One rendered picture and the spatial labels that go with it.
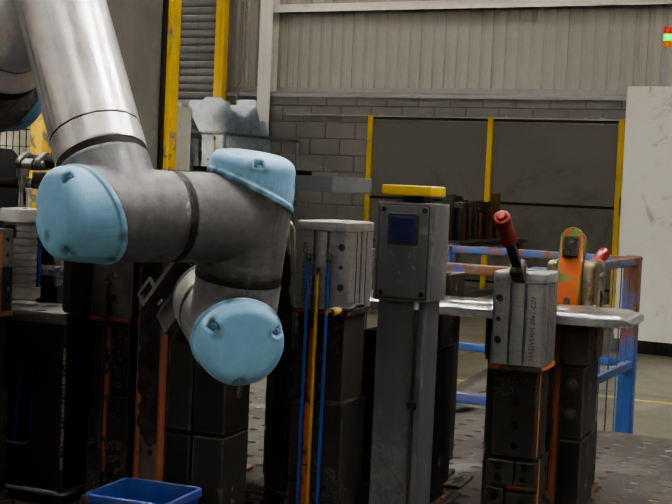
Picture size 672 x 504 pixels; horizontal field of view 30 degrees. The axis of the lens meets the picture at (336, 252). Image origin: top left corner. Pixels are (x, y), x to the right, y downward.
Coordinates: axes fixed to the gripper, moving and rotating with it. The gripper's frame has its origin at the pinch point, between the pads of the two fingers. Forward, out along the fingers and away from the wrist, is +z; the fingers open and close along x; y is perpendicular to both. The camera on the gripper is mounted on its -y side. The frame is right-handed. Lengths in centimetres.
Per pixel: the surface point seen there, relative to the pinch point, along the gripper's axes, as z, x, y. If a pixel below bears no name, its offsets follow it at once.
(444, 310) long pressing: 19.8, 39.3, -9.5
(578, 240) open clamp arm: 31, 56, -29
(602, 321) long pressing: 7, 52, -20
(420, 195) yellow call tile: -1.5, 18.2, -18.8
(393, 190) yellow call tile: 0.4, 15.9, -17.5
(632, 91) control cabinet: 716, 393, -215
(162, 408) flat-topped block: 12.3, 12.7, 20.4
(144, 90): 412, 51, -5
